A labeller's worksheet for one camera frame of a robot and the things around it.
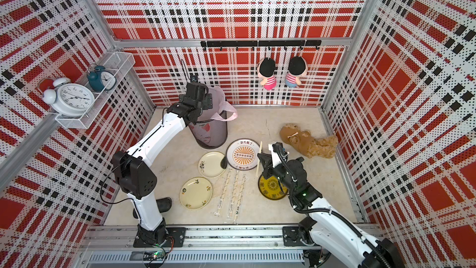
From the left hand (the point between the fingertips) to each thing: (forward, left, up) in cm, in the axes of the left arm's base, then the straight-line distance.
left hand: (199, 97), depth 86 cm
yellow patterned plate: (-33, -34, -29) cm, 56 cm away
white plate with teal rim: (-15, -20, -28) cm, 37 cm away
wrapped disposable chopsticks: (-36, -11, -29) cm, 47 cm away
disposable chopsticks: (-38, -16, -28) cm, 50 cm away
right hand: (-26, -29, -9) cm, 40 cm away
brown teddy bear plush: (-17, -60, -18) cm, 65 cm away
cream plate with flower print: (-21, -3, -29) cm, 35 cm away
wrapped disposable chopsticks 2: (-35, -20, -29) cm, 49 cm away
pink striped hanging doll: (+17, -32, +3) cm, 37 cm away
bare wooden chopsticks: (-29, -27, -11) cm, 41 cm away
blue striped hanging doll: (+16, -48, +4) cm, 51 cm away
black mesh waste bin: (-12, -5, -14) cm, 19 cm away
